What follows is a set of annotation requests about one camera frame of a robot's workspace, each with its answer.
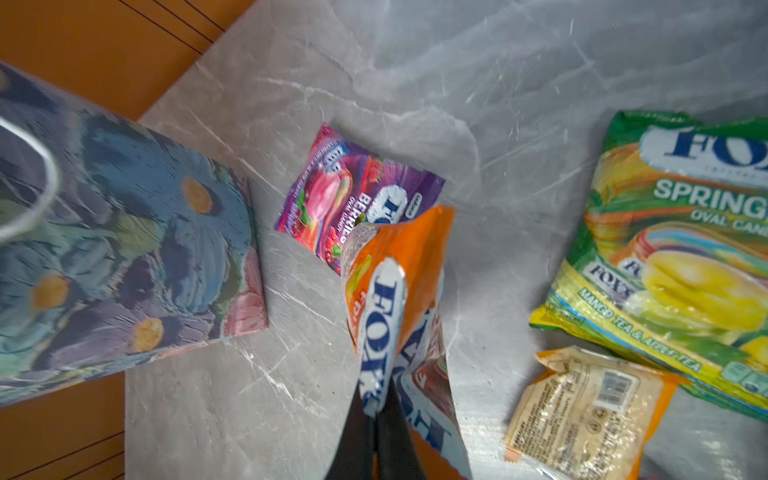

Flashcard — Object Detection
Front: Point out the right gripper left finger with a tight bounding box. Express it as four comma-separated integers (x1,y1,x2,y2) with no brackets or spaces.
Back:
325,391,377,480

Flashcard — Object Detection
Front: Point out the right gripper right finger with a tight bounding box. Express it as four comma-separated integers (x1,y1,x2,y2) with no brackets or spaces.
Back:
375,380,427,480

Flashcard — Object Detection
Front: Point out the orange Fox's candy bag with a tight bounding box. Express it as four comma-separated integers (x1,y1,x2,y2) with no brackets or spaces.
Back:
341,206,472,479

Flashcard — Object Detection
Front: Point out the floral white paper bag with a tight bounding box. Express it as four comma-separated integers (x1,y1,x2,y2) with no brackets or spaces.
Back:
1,66,268,406

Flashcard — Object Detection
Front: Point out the pink berries candy bag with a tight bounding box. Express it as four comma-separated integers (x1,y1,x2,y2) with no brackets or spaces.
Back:
274,123,445,273

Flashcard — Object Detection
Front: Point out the green yellow Fox's candy bag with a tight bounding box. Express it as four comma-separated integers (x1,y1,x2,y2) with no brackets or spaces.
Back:
529,110,767,420

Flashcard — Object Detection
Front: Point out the beige clear snack packet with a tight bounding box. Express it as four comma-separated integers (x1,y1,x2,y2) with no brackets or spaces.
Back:
503,346,686,480

